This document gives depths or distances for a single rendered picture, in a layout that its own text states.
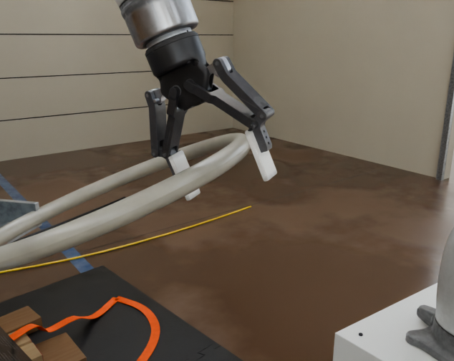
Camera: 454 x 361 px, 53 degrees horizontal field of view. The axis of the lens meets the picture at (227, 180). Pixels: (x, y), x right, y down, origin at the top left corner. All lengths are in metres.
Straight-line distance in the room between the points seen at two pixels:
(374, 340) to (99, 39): 5.92
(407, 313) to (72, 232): 0.75
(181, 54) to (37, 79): 5.70
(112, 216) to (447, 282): 0.59
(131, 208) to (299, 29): 6.08
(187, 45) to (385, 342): 0.66
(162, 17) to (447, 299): 0.65
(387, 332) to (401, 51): 4.76
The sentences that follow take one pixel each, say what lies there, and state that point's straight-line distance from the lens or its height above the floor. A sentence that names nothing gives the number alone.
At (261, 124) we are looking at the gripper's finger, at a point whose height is 1.35.
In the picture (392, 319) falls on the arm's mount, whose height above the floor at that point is 0.90.
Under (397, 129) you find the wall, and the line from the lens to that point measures 5.63.
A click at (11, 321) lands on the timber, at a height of 0.08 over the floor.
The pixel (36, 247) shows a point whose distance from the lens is 0.58.
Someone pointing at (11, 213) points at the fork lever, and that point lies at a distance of 1.00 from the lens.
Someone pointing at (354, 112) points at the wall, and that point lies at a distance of 5.96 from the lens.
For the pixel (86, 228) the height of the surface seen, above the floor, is 1.25.
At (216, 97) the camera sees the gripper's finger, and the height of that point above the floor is 1.39.
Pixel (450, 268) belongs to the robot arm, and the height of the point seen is 1.08.
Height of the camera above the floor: 1.46
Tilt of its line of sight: 17 degrees down
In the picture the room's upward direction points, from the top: straight up
